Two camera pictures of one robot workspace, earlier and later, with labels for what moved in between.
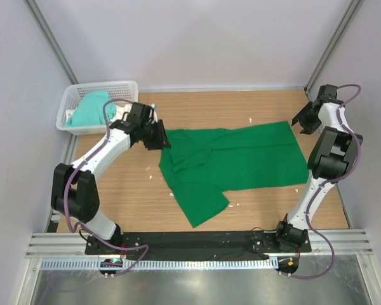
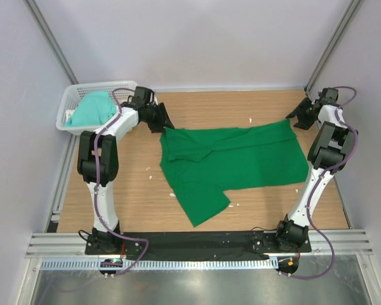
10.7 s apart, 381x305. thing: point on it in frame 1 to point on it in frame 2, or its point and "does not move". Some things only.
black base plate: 221,245 does not move
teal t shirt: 89,110 does not move
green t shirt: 200,164 does not move
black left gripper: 161,141 to 163,119
